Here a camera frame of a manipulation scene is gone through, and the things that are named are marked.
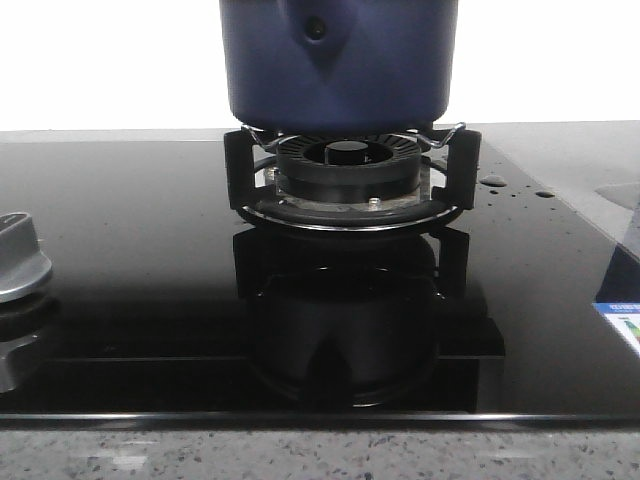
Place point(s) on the dark blue cooking pot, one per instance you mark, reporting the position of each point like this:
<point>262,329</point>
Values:
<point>338,67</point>

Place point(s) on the black pot support grate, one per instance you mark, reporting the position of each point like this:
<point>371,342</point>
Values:
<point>448,175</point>

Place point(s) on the black gas burner head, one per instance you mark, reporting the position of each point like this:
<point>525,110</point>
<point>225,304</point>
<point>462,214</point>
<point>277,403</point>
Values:
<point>350,170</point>

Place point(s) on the black glass gas cooktop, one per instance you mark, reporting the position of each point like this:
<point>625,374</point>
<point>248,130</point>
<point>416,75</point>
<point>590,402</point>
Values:
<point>166,310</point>

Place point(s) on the silver stove control knob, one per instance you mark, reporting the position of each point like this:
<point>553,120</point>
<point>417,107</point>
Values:
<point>24,266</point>

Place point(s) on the energy label sticker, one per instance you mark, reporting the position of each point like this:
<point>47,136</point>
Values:
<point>624,319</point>

